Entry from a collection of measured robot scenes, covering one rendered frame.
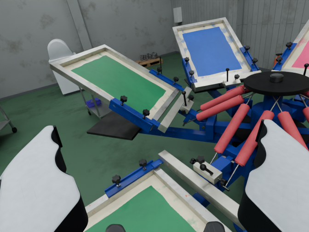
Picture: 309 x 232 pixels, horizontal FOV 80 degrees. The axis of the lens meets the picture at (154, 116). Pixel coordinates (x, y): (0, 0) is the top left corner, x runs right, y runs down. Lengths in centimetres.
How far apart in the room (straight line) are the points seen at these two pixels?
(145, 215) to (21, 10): 712
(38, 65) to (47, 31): 116
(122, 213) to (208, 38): 178
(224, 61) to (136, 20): 624
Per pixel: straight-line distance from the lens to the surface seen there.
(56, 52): 589
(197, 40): 212
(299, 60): 199
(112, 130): 158
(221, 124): 132
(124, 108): 114
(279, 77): 116
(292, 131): 104
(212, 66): 187
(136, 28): 789
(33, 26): 748
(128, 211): 99
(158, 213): 94
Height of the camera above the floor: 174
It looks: 29 degrees down
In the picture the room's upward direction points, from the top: 11 degrees counter-clockwise
